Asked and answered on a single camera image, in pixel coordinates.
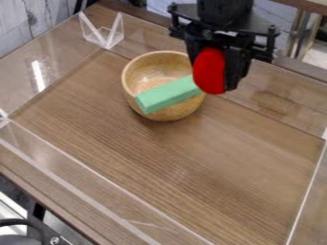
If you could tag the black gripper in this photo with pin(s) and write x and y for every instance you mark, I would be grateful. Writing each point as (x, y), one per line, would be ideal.
(228, 25)

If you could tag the red plush fruit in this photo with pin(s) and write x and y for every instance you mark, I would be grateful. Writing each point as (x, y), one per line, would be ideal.
(208, 71)

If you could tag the green foam block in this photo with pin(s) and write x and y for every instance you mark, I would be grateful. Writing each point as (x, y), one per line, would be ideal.
(166, 94)

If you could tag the wooden bowl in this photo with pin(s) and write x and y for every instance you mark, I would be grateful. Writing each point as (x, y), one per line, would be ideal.
(152, 70)

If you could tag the clear acrylic corner stand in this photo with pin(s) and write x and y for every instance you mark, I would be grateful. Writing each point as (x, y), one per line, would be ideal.
(102, 36)

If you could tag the clear acrylic tray wall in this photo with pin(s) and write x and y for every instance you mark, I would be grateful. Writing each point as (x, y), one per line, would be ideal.
(109, 215)

